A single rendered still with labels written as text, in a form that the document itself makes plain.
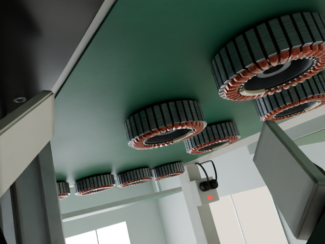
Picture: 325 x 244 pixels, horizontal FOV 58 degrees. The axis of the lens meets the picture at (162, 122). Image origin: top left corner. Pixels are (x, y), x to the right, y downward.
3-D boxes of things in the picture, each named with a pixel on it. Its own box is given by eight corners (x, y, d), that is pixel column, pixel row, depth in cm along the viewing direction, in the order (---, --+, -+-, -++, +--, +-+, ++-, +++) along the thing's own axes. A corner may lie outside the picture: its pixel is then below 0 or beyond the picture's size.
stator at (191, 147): (171, 138, 59) (176, 156, 58) (217, 118, 53) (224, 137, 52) (201, 138, 68) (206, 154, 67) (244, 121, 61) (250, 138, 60)
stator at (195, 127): (108, 128, 41) (113, 153, 40) (156, 94, 34) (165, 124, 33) (165, 127, 49) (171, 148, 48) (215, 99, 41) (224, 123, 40)
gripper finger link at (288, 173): (317, 182, 12) (335, 185, 12) (263, 118, 18) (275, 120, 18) (294, 240, 13) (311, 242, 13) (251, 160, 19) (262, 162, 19)
